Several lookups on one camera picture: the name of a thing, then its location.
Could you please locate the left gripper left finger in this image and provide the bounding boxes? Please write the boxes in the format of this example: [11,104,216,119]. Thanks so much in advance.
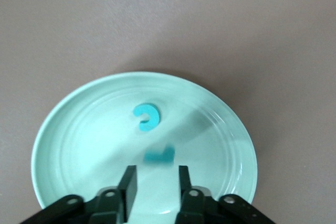
[89,165,139,224]

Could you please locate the pale green round plate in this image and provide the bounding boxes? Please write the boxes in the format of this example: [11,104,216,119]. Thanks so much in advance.
[30,71,257,217]

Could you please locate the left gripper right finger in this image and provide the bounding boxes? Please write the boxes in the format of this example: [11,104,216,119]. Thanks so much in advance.
[175,165,211,224]

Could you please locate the teal foam letter r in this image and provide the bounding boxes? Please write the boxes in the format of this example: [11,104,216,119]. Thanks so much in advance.
[143,145,176,165]

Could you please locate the teal foam letter c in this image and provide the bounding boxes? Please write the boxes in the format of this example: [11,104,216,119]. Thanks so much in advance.
[133,103,162,132]

